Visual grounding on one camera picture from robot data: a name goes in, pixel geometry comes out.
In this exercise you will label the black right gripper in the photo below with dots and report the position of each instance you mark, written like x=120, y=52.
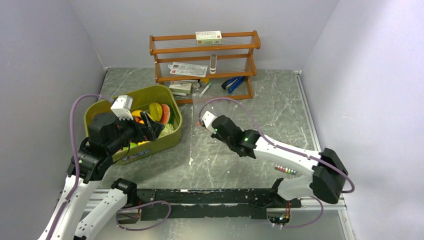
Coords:
x=213, y=135

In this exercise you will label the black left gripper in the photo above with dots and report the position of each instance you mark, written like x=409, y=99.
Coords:
x=148, y=131

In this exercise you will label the clear zip top bag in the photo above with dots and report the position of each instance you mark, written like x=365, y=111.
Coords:
x=218, y=107

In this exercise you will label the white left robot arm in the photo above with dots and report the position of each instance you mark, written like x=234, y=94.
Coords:
x=107, y=134

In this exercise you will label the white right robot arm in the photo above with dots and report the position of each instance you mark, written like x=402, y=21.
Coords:
x=321, y=174

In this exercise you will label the orange bell pepper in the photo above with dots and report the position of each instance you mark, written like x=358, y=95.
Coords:
x=138, y=115

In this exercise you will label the green cabbage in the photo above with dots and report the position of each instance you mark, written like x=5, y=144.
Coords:
x=167, y=130

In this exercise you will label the watermelon slice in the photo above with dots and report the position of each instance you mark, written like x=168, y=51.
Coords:
x=167, y=114

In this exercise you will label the blue stapler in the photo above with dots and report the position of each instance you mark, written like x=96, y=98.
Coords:
x=231, y=84

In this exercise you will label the green white marker pen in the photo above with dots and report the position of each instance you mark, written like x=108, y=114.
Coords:
x=205, y=89

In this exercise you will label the white green box lower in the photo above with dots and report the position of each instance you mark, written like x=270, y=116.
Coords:
x=182, y=87

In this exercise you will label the white grey small device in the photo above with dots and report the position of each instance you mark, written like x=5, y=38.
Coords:
x=213, y=64

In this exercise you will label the colourful marker set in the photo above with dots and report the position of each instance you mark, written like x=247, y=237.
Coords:
x=285, y=169

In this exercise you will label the white flat packet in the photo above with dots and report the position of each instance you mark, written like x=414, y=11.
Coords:
x=187, y=69

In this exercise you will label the orange wooden shelf rack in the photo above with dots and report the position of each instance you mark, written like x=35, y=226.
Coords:
x=182, y=57

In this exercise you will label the white green box on shelf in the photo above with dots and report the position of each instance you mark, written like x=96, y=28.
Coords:
x=208, y=38

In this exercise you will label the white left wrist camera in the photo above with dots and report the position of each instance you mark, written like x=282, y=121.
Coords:
x=121, y=107

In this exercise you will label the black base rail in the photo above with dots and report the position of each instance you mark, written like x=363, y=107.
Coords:
x=210, y=203

